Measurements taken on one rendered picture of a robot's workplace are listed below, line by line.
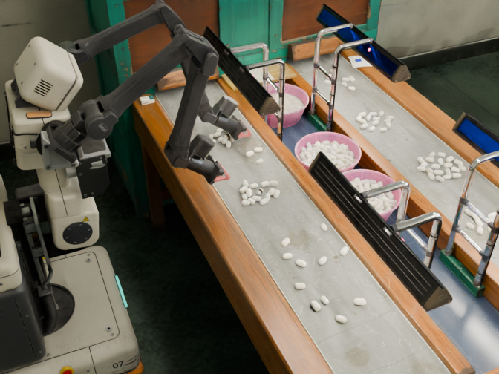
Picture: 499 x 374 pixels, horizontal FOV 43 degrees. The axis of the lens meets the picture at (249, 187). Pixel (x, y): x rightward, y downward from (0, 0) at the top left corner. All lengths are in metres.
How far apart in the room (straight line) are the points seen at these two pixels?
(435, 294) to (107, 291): 1.51
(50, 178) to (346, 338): 1.09
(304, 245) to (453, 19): 2.98
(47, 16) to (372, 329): 2.47
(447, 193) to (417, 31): 2.37
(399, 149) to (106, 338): 1.39
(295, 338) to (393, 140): 1.13
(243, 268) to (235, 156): 0.64
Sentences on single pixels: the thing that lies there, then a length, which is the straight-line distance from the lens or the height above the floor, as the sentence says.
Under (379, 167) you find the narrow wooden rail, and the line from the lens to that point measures 2.55.
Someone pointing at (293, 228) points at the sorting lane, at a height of 0.74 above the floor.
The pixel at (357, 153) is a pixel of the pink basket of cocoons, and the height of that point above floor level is 0.75.
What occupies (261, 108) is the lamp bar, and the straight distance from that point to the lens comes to 2.27.
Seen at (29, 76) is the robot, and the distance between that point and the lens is 2.02.
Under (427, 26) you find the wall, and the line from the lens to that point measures 4.76.
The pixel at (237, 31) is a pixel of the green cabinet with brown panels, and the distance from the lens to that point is 3.03.
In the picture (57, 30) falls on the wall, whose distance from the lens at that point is 3.72.
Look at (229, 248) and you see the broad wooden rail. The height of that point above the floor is 0.76.
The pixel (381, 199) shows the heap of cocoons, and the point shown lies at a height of 0.74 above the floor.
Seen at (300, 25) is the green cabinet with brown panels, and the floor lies 0.93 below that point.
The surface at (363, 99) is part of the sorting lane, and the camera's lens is 2.99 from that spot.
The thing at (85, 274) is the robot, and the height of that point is 0.28.
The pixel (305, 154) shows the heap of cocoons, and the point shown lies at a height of 0.74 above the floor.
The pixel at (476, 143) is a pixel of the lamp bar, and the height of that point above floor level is 1.06.
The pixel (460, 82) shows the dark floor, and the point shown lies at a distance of 4.79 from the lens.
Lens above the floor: 2.29
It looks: 39 degrees down
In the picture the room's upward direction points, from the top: straight up
